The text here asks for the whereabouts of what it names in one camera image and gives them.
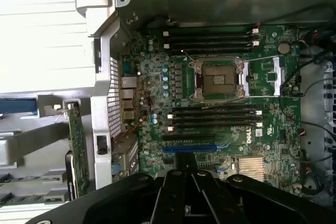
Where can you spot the black RAM slot white clips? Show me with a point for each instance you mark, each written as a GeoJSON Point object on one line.
{"type": "Point", "coordinates": [210, 33]}
{"type": "Point", "coordinates": [212, 114]}
{"type": "Point", "coordinates": [210, 44]}
{"type": "Point", "coordinates": [212, 126]}

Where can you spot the black expansion slot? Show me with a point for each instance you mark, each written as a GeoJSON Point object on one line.
{"type": "Point", "coordinates": [189, 138]}

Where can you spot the silver disk bay cage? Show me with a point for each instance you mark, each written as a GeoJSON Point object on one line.
{"type": "Point", "coordinates": [329, 90]}

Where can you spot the blue top capacitor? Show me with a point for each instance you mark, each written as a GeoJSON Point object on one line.
{"type": "Point", "coordinates": [154, 116]}
{"type": "Point", "coordinates": [155, 122]}
{"type": "Point", "coordinates": [165, 69]}
{"type": "Point", "coordinates": [166, 94]}
{"type": "Point", "coordinates": [165, 78]}
{"type": "Point", "coordinates": [166, 86]}

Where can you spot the green Dell motherboard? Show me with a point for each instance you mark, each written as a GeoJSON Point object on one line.
{"type": "Point", "coordinates": [262, 134]}

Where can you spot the silver socket cover frame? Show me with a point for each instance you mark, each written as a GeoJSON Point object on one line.
{"type": "Point", "coordinates": [278, 77]}

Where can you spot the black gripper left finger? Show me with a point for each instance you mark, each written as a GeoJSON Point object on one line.
{"type": "Point", "coordinates": [172, 195]}

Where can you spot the silver open PC case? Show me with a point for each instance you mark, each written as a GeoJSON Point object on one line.
{"type": "Point", "coordinates": [210, 6]}

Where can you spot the blue expansion slot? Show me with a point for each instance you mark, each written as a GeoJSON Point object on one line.
{"type": "Point", "coordinates": [189, 148]}

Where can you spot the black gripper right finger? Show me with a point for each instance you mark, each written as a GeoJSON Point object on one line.
{"type": "Point", "coordinates": [210, 195]}

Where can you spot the white parts rack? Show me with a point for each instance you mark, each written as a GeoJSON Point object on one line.
{"type": "Point", "coordinates": [39, 24]}

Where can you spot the grey rack bar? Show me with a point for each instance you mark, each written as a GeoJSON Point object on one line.
{"type": "Point", "coordinates": [39, 140]}

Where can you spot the CPU socket with gold pins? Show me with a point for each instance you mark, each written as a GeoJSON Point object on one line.
{"type": "Point", "coordinates": [219, 79]}

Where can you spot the green graphics card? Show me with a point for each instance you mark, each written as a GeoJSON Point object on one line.
{"type": "Point", "coordinates": [77, 142]}

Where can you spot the blue VGA port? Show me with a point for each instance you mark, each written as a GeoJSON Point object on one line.
{"type": "Point", "coordinates": [117, 169]}

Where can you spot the blue block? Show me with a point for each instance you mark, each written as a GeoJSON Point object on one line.
{"type": "Point", "coordinates": [18, 106]}

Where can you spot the thin metal locking lever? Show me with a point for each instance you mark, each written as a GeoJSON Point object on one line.
{"type": "Point", "coordinates": [188, 56]}
{"type": "Point", "coordinates": [236, 98]}

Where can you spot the silver rear port block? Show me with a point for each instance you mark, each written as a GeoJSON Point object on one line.
{"type": "Point", "coordinates": [128, 98]}

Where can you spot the silver coin cell battery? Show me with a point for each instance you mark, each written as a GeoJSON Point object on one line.
{"type": "Point", "coordinates": [283, 48]}

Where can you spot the black case latch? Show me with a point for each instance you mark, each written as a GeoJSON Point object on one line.
{"type": "Point", "coordinates": [102, 144]}

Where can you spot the silver finned chipset heatsink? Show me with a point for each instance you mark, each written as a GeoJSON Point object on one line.
{"type": "Point", "coordinates": [251, 169]}

